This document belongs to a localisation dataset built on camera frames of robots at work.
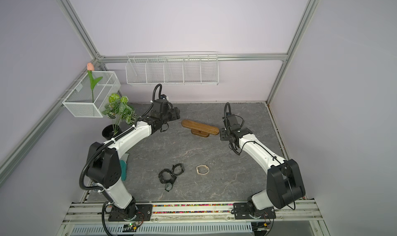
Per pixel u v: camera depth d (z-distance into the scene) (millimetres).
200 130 967
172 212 753
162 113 697
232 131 646
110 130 868
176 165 881
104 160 454
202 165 873
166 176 848
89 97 850
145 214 736
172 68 990
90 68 827
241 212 736
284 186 425
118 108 791
